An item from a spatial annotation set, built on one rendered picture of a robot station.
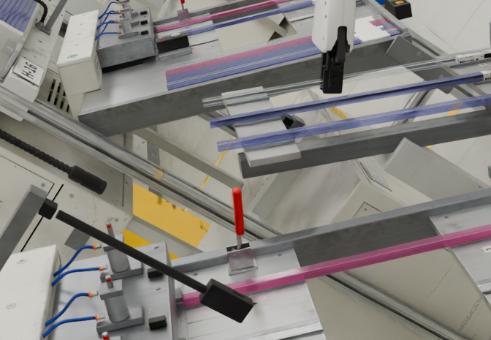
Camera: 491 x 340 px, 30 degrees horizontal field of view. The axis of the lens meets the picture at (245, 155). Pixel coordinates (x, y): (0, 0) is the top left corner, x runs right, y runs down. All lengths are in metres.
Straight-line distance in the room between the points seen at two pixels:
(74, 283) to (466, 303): 1.32
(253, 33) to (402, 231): 4.40
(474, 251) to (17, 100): 1.05
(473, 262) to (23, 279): 0.53
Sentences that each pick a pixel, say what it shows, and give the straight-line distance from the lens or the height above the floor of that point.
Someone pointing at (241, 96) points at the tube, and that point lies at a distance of 1.48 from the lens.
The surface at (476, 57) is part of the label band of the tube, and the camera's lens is 1.56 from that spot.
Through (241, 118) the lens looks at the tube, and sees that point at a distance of 1.37.
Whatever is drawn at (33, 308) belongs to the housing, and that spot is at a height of 1.26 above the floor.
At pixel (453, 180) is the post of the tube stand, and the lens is 1.47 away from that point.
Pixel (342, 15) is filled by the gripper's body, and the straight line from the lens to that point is 1.44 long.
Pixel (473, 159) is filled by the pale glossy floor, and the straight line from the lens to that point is 2.98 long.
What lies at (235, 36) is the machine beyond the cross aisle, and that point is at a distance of 5.55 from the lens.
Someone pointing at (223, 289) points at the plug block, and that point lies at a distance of 0.82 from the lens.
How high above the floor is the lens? 1.43
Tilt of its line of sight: 17 degrees down
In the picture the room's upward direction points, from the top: 60 degrees counter-clockwise
